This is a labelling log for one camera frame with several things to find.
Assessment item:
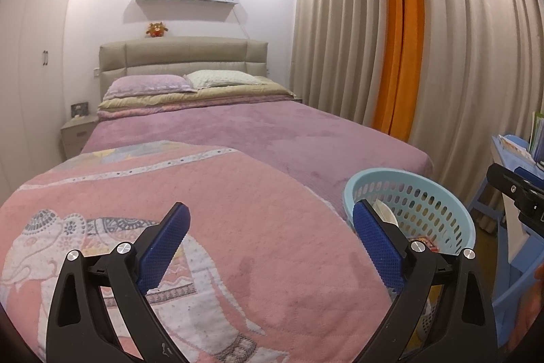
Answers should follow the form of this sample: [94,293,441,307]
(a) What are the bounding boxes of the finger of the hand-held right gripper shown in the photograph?
[487,162,544,228]

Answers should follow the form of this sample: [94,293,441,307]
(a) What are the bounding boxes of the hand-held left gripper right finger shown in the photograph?
[352,199,498,363]

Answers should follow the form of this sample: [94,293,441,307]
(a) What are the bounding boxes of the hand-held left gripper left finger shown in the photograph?
[45,201,192,363]

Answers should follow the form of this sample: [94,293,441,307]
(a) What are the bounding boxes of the colourful snack wrapper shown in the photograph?
[407,234,440,254]

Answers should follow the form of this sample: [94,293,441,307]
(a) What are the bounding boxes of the light blue perforated plastic basket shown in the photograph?
[342,169,477,357]

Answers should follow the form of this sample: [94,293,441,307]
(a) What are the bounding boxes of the person's right hand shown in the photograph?
[524,263,544,332]

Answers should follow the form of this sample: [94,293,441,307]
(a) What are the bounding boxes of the blue stool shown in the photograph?
[469,175,504,228]

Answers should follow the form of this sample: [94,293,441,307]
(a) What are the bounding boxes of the books on desk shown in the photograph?
[500,133,537,166]

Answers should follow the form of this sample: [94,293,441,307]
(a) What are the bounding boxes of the green books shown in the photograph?
[528,99,544,169]

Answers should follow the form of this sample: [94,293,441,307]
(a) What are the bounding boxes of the pink elephant print blanket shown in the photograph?
[0,139,394,363]

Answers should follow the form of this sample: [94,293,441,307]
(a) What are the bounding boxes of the beige nightstand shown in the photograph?
[61,114,99,162]

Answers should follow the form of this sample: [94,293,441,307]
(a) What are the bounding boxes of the beige folded quilt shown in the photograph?
[98,76,296,122]

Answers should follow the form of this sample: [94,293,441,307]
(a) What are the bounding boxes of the beige curtain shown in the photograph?
[291,0,388,131]
[404,0,544,194]

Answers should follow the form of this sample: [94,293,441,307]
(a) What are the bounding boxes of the purple pillow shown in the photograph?
[103,75,198,100]

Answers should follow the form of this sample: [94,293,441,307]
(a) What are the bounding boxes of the white patterned pillow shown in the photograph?
[185,69,268,88]

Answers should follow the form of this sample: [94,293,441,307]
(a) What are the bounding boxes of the beige upholstered headboard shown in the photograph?
[99,39,269,104]

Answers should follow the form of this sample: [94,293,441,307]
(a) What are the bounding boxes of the orange curtain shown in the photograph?
[372,0,426,143]

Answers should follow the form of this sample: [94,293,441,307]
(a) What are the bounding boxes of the orange plush toy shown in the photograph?
[146,21,170,39]

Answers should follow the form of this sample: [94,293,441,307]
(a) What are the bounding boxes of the white wardrobe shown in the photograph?
[0,0,84,194]

